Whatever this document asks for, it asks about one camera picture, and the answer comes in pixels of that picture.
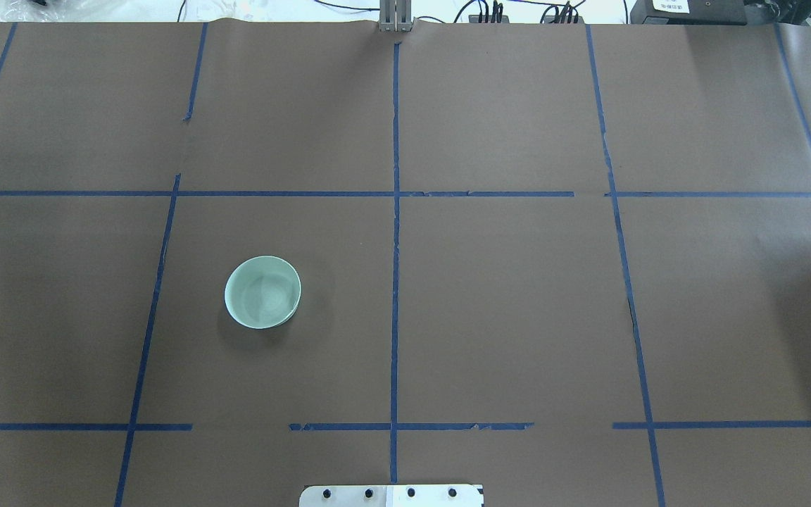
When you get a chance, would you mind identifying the aluminium frame post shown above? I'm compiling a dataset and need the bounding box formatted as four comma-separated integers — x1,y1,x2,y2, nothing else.
379,0,415,33

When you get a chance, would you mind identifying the light green bowl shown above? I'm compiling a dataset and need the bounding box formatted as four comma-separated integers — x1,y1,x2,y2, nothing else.
223,256,302,330

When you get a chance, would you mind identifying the black electronics box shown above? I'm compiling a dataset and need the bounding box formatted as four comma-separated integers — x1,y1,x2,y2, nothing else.
629,0,786,26

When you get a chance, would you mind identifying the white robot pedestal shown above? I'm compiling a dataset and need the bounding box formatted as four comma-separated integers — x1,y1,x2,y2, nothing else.
298,484,485,506

